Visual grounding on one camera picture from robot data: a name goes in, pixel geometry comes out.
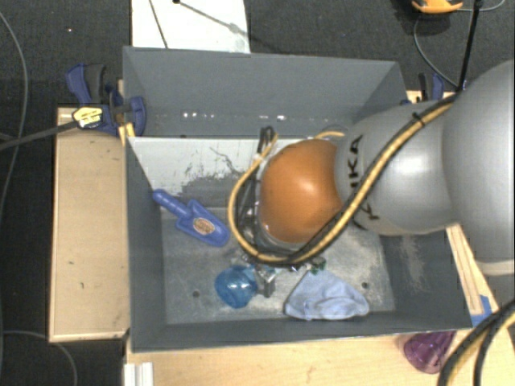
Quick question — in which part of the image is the blue clear plastic cup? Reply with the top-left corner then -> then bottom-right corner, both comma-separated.
214,265 -> 261,310

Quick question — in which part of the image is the grey metal bin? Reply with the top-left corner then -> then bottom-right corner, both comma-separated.
122,45 -> 474,353

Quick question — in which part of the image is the blue toy trowel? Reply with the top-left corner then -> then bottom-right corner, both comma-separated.
151,188 -> 232,248

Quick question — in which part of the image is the light blue cloth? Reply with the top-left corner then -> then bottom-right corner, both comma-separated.
283,270 -> 371,322

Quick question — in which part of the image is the purple clear plastic cup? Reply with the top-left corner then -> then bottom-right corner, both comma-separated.
403,331 -> 456,375

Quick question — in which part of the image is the pale wood board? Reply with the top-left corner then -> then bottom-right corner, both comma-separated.
47,106 -> 132,343

